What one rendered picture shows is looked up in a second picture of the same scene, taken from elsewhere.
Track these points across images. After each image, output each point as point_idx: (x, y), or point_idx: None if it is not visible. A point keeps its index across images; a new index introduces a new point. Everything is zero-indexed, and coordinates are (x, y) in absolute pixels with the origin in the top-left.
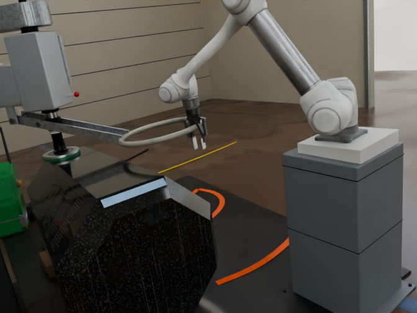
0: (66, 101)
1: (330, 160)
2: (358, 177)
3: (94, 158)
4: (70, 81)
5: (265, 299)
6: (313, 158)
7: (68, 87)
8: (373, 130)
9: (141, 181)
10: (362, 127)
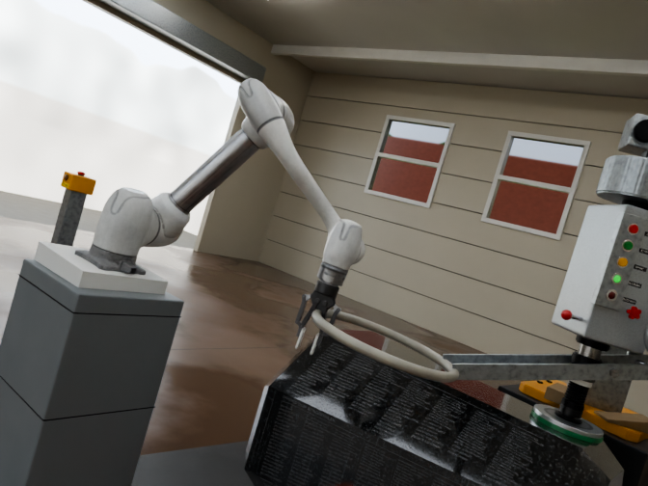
0: (571, 325)
1: None
2: None
3: (474, 391)
4: (592, 297)
5: None
6: None
7: (588, 307)
8: (63, 251)
9: (345, 331)
10: (65, 256)
